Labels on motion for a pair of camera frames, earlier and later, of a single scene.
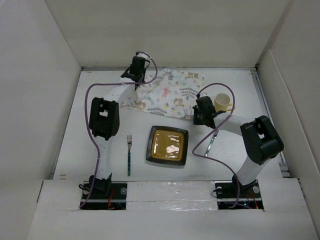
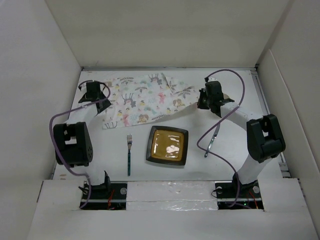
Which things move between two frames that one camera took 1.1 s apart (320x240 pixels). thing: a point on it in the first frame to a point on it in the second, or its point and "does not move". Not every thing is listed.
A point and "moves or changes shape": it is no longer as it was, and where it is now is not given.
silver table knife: [214, 136] does not move
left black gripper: [143, 72] to [105, 104]
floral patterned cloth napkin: [173, 93] moves or changes shape
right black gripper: [196, 120] to [200, 104]
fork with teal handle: [129, 142] does not move
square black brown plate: [167, 145] does not move
